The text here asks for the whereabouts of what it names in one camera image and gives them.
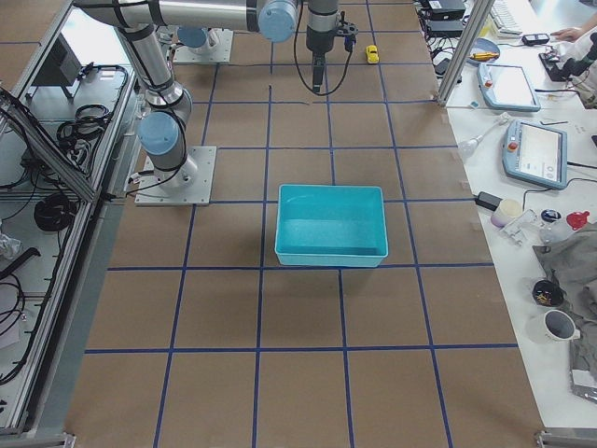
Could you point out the aluminium frame post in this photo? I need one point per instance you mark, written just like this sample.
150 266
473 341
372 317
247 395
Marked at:
478 15

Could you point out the yellow toy beetle car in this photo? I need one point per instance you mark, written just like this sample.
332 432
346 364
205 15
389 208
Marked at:
372 54

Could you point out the white grey mug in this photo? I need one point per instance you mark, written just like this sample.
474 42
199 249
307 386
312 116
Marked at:
552 326

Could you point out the blue plate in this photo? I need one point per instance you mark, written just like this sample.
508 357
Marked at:
483 51

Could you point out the grey cloth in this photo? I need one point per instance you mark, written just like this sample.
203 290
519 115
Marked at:
571 264

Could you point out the small black bowl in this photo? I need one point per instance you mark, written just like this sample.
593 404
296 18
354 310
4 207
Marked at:
547 293

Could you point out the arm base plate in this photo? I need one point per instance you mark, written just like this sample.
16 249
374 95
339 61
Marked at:
191 185
184 55

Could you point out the near teach pendant tablet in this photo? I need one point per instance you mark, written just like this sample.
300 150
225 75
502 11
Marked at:
536 154

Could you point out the white purple cup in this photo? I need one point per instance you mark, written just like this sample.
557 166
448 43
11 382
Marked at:
506 211

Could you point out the person's hand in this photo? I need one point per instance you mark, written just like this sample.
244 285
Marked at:
570 34

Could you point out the far teach pendant tablet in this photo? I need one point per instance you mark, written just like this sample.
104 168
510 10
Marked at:
507 87

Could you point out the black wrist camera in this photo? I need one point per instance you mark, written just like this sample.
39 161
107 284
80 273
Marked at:
348 31

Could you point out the black power adapter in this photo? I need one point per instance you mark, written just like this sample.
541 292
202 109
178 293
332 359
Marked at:
487 200

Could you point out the turquoise plastic bin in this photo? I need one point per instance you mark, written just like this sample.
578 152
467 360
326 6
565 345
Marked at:
331 226

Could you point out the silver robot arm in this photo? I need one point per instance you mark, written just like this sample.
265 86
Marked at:
136 23
199 40

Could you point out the teach pendant tablet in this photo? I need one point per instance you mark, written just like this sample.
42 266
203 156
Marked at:
536 154
507 87

